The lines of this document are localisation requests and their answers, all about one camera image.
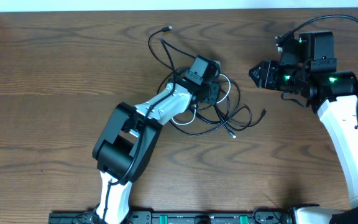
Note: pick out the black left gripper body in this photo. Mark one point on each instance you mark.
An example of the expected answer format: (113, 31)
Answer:
(213, 93)

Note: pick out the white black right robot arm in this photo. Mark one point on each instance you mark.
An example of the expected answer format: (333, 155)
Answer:
(333, 96)

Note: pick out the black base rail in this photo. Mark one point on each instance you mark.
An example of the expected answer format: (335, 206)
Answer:
(197, 217)

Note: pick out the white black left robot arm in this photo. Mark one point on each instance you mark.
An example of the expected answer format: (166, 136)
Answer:
(127, 142)

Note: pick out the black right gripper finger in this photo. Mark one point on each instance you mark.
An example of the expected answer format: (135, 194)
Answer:
(260, 81)
(259, 70)

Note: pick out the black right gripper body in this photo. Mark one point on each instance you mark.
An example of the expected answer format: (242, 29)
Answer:
(286, 78)

